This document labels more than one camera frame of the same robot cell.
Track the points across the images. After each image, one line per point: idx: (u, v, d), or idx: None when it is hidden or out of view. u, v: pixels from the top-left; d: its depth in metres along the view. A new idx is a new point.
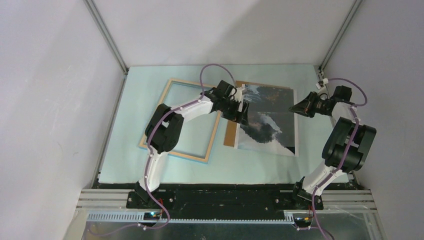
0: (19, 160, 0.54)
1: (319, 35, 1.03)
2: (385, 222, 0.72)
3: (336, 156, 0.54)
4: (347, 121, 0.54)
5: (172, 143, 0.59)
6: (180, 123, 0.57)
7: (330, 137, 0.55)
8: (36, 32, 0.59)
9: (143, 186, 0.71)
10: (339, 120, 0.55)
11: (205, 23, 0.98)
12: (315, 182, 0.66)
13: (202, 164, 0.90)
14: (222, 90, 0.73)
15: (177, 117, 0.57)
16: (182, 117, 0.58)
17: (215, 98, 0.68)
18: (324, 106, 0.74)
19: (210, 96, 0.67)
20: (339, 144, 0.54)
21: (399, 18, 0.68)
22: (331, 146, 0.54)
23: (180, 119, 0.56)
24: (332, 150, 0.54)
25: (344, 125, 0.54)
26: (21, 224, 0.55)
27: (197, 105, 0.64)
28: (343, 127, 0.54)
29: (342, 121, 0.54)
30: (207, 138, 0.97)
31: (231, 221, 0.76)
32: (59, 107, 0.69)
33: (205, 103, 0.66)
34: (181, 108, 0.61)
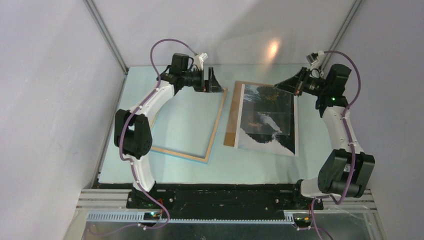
0: (19, 159, 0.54)
1: (320, 35, 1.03)
2: (385, 222, 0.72)
3: (337, 189, 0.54)
4: (341, 154, 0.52)
5: (147, 146, 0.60)
6: (145, 124, 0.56)
7: (328, 171, 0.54)
8: (36, 32, 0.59)
9: (137, 187, 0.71)
10: (334, 154, 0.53)
11: (205, 23, 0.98)
12: (312, 194, 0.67)
13: (202, 164, 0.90)
14: (177, 66, 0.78)
15: (141, 118, 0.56)
16: (144, 117, 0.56)
17: (172, 78, 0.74)
18: (317, 87, 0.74)
19: (167, 77, 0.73)
20: (338, 177, 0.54)
21: (400, 18, 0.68)
22: (330, 180, 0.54)
23: (144, 120, 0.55)
24: (332, 185, 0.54)
25: (340, 159, 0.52)
26: (21, 223, 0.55)
27: (154, 96, 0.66)
28: (339, 161, 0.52)
29: (337, 155, 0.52)
30: (207, 138, 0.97)
31: (231, 221, 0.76)
32: (59, 107, 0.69)
33: (165, 89, 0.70)
34: (141, 107, 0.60)
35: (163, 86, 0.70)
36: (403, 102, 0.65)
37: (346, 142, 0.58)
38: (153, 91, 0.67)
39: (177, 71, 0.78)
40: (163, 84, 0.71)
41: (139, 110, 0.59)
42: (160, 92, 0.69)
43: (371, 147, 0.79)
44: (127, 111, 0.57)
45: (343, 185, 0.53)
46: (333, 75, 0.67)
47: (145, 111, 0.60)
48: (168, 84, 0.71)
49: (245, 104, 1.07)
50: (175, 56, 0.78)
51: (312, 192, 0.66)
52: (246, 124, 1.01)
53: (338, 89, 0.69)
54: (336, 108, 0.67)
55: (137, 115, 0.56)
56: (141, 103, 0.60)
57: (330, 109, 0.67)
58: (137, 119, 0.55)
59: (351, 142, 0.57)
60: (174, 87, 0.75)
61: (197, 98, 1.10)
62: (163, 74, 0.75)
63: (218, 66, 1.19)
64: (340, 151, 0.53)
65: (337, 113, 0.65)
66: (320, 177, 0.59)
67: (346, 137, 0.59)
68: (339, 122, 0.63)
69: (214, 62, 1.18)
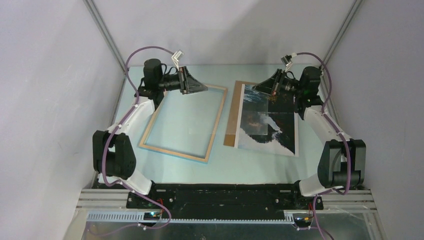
0: (19, 158, 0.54)
1: (319, 35, 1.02)
2: (385, 222, 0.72)
3: (341, 180, 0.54)
4: (335, 145, 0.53)
5: (132, 165, 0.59)
6: (127, 142, 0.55)
7: (327, 165, 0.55)
8: (36, 32, 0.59)
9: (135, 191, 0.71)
10: (328, 145, 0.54)
11: (205, 22, 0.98)
12: (313, 191, 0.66)
13: (202, 164, 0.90)
14: (152, 80, 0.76)
15: (122, 137, 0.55)
16: (125, 136, 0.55)
17: (151, 95, 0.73)
18: (291, 88, 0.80)
19: (146, 94, 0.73)
20: (338, 170, 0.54)
21: (399, 18, 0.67)
22: (330, 173, 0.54)
23: (126, 139, 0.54)
24: (333, 178, 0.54)
25: (335, 150, 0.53)
26: (21, 222, 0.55)
27: (133, 113, 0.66)
28: (335, 152, 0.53)
29: (332, 146, 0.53)
30: (207, 138, 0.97)
31: (232, 221, 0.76)
32: (59, 107, 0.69)
33: (144, 105, 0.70)
34: (120, 126, 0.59)
35: (142, 102, 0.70)
36: (402, 103, 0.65)
37: (334, 132, 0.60)
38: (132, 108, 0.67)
39: (153, 83, 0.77)
40: (142, 99, 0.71)
41: (119, 129, 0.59)
42: (140, 108, 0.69)
43: (371, 147, 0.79)
44: (105, 132, 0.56)
45: (344, 176, 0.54)
46: (306, 78, 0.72)
47: (125, 129, 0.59)
48: (147, 99, 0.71)
49: (245, 104, 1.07)
50: (146, 69, 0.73)
51: (312, 190, 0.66)
52: (246, 124, 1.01)
53: (312, 91, 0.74)
54: (316, 107, 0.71)
55: (117, 135, 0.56)
56: (120, 121, 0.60)
57: (309, 109, 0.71)
58: (118, 139, 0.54)
59: (339, 132, 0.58)
60: (154, 103, 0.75)
61: (197, 98, 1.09)
62: (141, 89, 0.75)
63: (218, 66, 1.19)
64: (332, 142, 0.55)
65: (317, 110, 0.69)
66: (319, 173, 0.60)
67: (333, 128, 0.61)
68: (322, 118, 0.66)
69: (214, 62, 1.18)
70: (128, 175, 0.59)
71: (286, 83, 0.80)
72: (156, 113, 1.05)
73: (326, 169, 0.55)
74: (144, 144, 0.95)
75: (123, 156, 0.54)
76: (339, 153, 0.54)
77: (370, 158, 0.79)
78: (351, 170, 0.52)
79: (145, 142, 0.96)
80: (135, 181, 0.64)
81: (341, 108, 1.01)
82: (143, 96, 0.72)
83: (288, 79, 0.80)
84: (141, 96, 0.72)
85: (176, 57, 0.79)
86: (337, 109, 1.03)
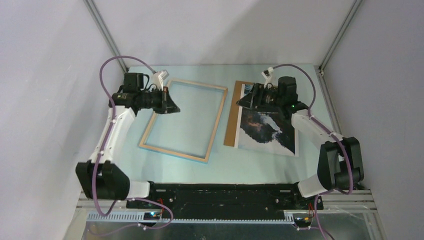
0: (19, 158, 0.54)
1: (320, 35, 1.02)
2: (385, 222, 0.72)
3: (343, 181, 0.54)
4: (331, 147, 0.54)
5: (123, 186, 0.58)
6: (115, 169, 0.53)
7: (326, 167, 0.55)
8: (36, 32, 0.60)
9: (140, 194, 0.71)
10: (325, 148, 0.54)
11: (204, 23, 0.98)
12: (314, 192, 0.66)
13: (202, 164, 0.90)
14: (131, 85, 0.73)
15: (107, 167, 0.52)
16: (112, 164, 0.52)
17: (129, 98, 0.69)
18: (272, 99, 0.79)
19: (123, 99, 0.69)
20: (338, 171, 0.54)
21: (399, 18, 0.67)
22: (332, 176, 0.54)
23: (113, 167, 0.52)
24: (336, 180, 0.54)
25: (332, 152, 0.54)
26: (21, 222, 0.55)
27: (112, 131, 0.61)
28: (332, 153, 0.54)
29: (328, 149, 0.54)
30: (207, 138, 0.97)
31: (232, 221, 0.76)
32: (59, 107, 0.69)
33: (123, 117, 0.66)
34: (103, 151, 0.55)
35: (119, 113, 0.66)
36: (402, 102, 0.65)
37: (326, 134, 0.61)
38: (110, 124, 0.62)
39: (132, 90, 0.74)
40: (118, 110, 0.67)
41: (102, 156, 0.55)
42: (118, 122, 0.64)
43: (372, 147, 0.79)
44: (87, 164, 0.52)
45: (345, 175, 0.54)
46: (282, 86, 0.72)
47: (108, 155, 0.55)
48: (124, 109, 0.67)
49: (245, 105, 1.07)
50: (127, 75, 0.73)
51: (314, 190, 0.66)
52: (246, 124, 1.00)
53: (292, 97, 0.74)
54: (302, 111, 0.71)
55: (102, 166, 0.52)
56: (100, 147, 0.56)
57: (296, 115, 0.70)
58: (104, 167, 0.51)
59: (330, 133, 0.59)
60: (133, 108, 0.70)
61: (196, 98, 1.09)
62: (117, 95, 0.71)
63: (218, 66, 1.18)
64: (328, 144, 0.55)
65: (304, 114, 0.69)
66: (321, 176, 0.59)
67: (323, 130, 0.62)
68: (311, 122, 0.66)
69: (214, 62, 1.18)
70: (121, 195, 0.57)
71: (266, 96, 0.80)
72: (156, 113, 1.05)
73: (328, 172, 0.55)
74: (144, 144, 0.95)
75: (114, 182, 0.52)
76: (335, 154, 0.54)
77: (370, 158, 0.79)
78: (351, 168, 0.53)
79: (145, 142, 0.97)
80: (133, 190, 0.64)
81: (341, 108, 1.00)
82: (119, 105, 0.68)
83: (268, 92, 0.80)
84: (118, 105, 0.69)
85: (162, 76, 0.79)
86: (338, 109, 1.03)
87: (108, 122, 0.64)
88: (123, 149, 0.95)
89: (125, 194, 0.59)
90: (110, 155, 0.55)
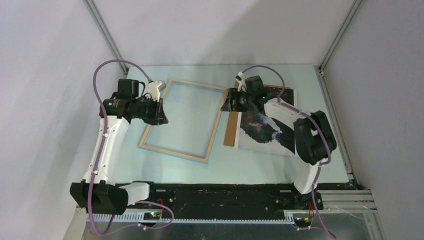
0: (19, 157, 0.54)
1: (320, 35, 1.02)
2: (385, 222, 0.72)
3: (319, 152, 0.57)
4: (302, 122, 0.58)
5: (122, 201, 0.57)
6: (110, 190, 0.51)
7: (302, 141, 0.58)
8: (37, 32, 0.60)
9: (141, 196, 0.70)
10: (297, 125, 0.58)
11: (204, 23, 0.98)
12: (309, 184, 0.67)
13: (202, 164, 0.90)
14: (126, 92, 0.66)
15: (101, 188, 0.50)
16: (106, 186, 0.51)
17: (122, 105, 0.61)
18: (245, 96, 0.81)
19: (115, 106, 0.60)
20: (314, 143, 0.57)
21: (398, 18, 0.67)
22: (309, 149, 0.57)
23: (108, 187, 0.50)
24: (313, 152, 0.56)
25: (303, 126, 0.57)
26: (20, 222, 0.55)
27: (106, 146, 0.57)
28: (304, 127, 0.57)
29: (299, 124, 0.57)
30: (207, 138, 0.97)
31: (232, 221, 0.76)
32: (59, 106, 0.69)
33: (116, 128, 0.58)
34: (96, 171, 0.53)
35: (112, 125, 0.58)
36: (402, 102, 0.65)
37: (296, 113, 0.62)
38: (102, 138, 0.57)
39: (126, 97, 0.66)
40: (111, 120, 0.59)
41: (96, 176, 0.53)
42: (111, 135, 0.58)
43: (372, 147, 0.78)
44: (81, 184, 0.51)
45: (320, 146, 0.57)
46: (250, 84, 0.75)
47: (103, 174, 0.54)
48: (116, 119, 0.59)
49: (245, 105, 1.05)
50: (121, 82, 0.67)
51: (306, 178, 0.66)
52: (246, 124, 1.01)
53: (261, 90, 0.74)
54: (272, 100, 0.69)
55: (96, 187, 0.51)
56: (94, 167, 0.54)
57: (267, 105, 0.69)
58: (98, 188, 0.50)
59: (299, 111, 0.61)
60: (126, 116, 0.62)
61: (197, 98, 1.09)
62: (108, 100, 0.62)
63: (218, 66, 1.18)
64: (299, 120, 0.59)
65: (274, 102, 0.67)
66: (301, 154, 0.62)
67: (293, 111, 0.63)
68: (282, 108, 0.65)
69: (214, 62, 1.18)
70: (120, 210, 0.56)
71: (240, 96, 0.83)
72: None
73: (305, 146, 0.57)
74: (144, 144, 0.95)
75: (110, 201, 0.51)
76: (307, 128, 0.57)
77: (370, 158, 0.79)
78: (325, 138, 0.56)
79: (145, 142, 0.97)
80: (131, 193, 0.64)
81: (341, 108, 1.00)
82: (110, 115, 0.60)
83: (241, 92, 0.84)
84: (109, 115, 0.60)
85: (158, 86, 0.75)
86: (338, 109, 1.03)
87: (100, 135, 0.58)
88: (123, 149, 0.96)
89: (124, 208, 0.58)
90: (104, 174, 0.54)
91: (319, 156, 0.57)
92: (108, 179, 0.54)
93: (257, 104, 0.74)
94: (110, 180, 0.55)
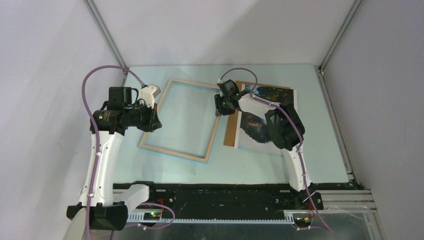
0: (18, 158, 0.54)
1: (320, 34, 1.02)
2: (385, 222, 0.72)
3: (291, 137, 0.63)
4: (272, 113, 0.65)
5: (121, 218, 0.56)
6: (107, 213, 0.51)
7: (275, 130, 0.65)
8: (36, 32, 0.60)
9: (142, 198, 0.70)
10: (268, 115, 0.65)
11: (204, 23, 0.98)
12: (300, 175, 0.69)
13: (202, 164, 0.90)
14: (116, 101, 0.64)
15: (99, 211, 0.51)
16: (103, 209, 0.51)
17: (113, 118, 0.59)
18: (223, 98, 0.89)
19: (106, 119, 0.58)
20: (285, 130, 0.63)
21: (398, 18, 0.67)
22: (281, 136, 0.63)
23: (105, 209, 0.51)
24: (285, 138, 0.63)
25: (273, 116, 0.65)
26: (21, 223, 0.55)
27: (100, 166, 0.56)
28: (273, 117, 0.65)
29: (270, 115, 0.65)
30: (207, 139, 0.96)
31: (232, 221, 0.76)
32: (59, 107, 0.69)
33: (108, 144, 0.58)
34: (92, 194, 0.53)
35: (105, 142, 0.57)
36: (401, 102, 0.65)
37: (267, 105, 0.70)
38: (96, 157, 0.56)
39: (117, 107, 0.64)
40: (103, 137, 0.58)
41: (92, 198, 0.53)
42: (104, 153, 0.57)
43: (372, 147, 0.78)
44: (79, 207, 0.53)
45: (292, 132, 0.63)
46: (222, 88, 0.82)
47: (99, 196, 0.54)
48: (109, 135, 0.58)
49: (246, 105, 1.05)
50: (112, 90, 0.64)
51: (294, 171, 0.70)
52: (246, 124, 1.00)
53: (232, 91, 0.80)
54: (245, 95, 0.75)
55: (94, 211, 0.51)
56: (89, 189, 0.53)
57: (241, 101, 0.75)
58: (96, 211, 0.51)
59: (269, 103, 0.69)
60: (118, 128, 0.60)
61: (196, 98, 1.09)
62: (99, 112, 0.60)
63: (218, 66, 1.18)
64: (269, 112, 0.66)
65: (247, 97, 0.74)
66: (275, 142, 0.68)
67: (263, 103, 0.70)
68: (254, 102, 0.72)
69: (215, 62, 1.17)
70: (121, 226, 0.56)
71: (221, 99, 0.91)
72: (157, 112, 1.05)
73: (277, 134, 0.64)
74: (145, 144, 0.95)
75: (110, 222, 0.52)
76: (277, 118, 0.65)
77: (371, 158, 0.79)
78: (294, 124, 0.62)
79: (145, 142, 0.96)
80: (132, 202, 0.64)
81: (341, 108, 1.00)
82: (102, 129, 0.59)
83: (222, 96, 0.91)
84: (101, 129, 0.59)
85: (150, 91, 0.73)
86: (338, 109, 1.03)
87: (93, 153, 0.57)
88: (123, 149, 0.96)
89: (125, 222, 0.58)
90: (101, 196, 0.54)
91: (291, 141, 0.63)
92: (105, 201, 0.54)
93: (231, 101, 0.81)
94: (108, 201, 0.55)
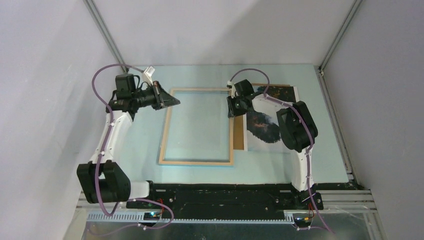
0: (17, 158, 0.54)
1: (320, 34, 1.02)
2: (385, 222, 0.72)
3: (303, 139, 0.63)
4: (284, 113, 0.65)
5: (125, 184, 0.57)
6: (116, 170, 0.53)
7: (286, 129, 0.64)
8: (36, 33, 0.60)
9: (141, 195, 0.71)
10: (280, 114, 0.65)
11: (204, 23, 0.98)
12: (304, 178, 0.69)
13: (228, 167, 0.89)
14: (124, 88, 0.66)
15: (108, 167, 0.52)
16: (114, 164, 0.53)
17: (126, 105, 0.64)
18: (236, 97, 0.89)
19: (121, 106, 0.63)
20: (297, 130, 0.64)
21: (399, 17, 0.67)
22: (293, 136, 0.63)
23: (114, 167, 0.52)
24: (297, 139, 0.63)
25: (285, 116, 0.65)
26: (19, 223, 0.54)
27: (113, 133, 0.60)
28: (285, 117, 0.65)
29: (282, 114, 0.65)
30: (227, 143, 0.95)
31: (232, 221, 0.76)
32: (59, 107, 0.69)
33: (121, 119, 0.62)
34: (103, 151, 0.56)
35: (118, 117, 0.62)
36: (403, 102, 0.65)
37: (280, 105, 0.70)
38: (109, 127, 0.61)
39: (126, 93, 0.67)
40: (116, 114, 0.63)
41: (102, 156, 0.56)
42: (116, 125, 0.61)
43: (373, 147, 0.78)
44: (88, 165, 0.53)
45: (303, 133, 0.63)
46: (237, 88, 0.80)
47: (109, 155, 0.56)
48: (121, 112, 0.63)
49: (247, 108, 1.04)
50: (117, 79, 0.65)
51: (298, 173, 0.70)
52: (252, 126, 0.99)
53: (247, 90, 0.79)
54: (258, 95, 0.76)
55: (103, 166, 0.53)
56: (101, 148, 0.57)
57: (255, 100, 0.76)
58: (105, 167, 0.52)
59: (282, 103, 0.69)
60: (130, 113, 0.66)
61: (196, 99, 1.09)
62: (112, 101, 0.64)
63: (218, 67, 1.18)
64: (281, 111, 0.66)
65: (259, 96, 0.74)
66: (285, 142, 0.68)
67: (277, 103, 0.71)
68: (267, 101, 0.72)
69: (214, 62, 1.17)
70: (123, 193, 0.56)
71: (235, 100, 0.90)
72: (169, 115, 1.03)
73: (288, 134, 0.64)
74: (164, 161, 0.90)
75: (116, 181, 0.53)
76: (289, 118, 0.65)
77: (371, 158, 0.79)
78: (306, 125, 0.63)
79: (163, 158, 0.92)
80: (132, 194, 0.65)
81: (341, 108, 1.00)
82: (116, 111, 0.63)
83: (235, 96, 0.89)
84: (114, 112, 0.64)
85: (148, 71, 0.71)
86: (338, 109, 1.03)
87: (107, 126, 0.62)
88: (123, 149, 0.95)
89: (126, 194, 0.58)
90: (110, 154, 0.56)
91: (302, 142, 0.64)
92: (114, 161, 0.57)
93: (245, 100, 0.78)
94: None
